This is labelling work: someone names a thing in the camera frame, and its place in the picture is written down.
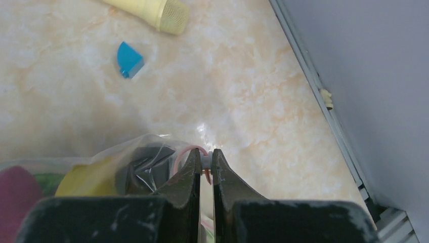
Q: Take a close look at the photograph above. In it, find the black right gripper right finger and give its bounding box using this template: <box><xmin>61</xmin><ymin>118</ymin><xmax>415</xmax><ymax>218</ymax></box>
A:
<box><xmin>211</xmin><ymin>149</ymin><xmax>267</xmax><ymax>242</ymax></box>

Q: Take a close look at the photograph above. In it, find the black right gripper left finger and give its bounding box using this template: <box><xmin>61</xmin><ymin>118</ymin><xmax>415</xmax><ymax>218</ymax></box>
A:
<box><xmin>154</xmin><ymin>148</ymin><xmax>202</xmax><ymax>242</ymax></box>

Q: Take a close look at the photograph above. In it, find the dark maroon toy fruit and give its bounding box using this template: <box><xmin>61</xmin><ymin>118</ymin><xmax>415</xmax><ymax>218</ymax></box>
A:
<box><xmin>125</xmin><ymin>143</ymin><xmax>176</xmax><ymax>194</ymax></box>

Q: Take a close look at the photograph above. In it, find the clear zip top bag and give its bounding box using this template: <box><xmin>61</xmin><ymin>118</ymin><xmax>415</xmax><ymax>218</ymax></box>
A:
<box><xmin>1</xmin><ymin>135</ymin><xmax>194</xmax><ymax>242</ymax></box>

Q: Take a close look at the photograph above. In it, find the magenta toy sweet potato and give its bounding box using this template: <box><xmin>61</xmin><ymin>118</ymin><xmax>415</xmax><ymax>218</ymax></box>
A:
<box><xmin>1</xmin><ymin>166</ymin><xmax>44</xmax><ymax>242</ymax></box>

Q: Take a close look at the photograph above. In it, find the green toy lettuce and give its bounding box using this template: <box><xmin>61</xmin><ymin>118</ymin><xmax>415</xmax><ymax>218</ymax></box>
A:
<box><xmin>33</xmin><ymin>173</ymin><xmax>65</xmax><ymax>197</ymax></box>

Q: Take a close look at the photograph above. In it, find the blue toy block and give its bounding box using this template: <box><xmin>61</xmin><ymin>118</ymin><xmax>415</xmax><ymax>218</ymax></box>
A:
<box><xmin>116</xmin><ymin>42</ymin><xmax>144</xmax><ymax>78</ymax></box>

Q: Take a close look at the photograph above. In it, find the cream toy rolling pin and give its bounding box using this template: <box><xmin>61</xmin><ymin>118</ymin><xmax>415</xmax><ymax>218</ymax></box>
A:
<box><xmin>103</xmin><ymin>0</ymin><xmax>190</xmax><ymax>35</ymax></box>

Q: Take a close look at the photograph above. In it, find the small cream clip on frame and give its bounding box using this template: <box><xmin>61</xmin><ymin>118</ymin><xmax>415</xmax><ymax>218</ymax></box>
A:
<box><xmin>319</xmin><ymin>89</ymin><xmax>333</xmax><ymax>110</ymax></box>

